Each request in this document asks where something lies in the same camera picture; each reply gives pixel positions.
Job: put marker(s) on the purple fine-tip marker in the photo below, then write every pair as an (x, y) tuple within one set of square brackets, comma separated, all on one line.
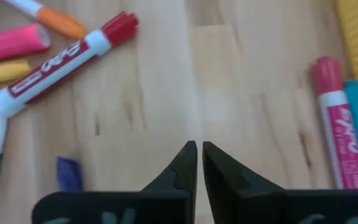
[(69, 174)]

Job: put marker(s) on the orange fine-tip marker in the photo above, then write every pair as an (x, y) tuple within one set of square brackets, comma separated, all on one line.
[(61, 23)]

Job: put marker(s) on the yellow fine-tip marker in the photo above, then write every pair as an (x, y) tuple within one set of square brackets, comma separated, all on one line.
[(2, 72)]

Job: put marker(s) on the pink highlighter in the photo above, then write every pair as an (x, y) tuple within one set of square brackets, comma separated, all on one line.
[(11, 42)]

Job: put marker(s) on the red Expo marker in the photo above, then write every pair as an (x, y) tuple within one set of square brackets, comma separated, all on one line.
[(57, 65)]

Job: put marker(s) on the pink Expo marker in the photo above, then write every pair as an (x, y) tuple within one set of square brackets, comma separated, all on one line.
[(343, 140)]

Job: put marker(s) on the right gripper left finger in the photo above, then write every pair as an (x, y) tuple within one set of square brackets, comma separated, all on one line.
[(154, 205)]

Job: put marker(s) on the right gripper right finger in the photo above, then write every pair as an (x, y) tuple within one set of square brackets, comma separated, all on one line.
[(259, 205)]

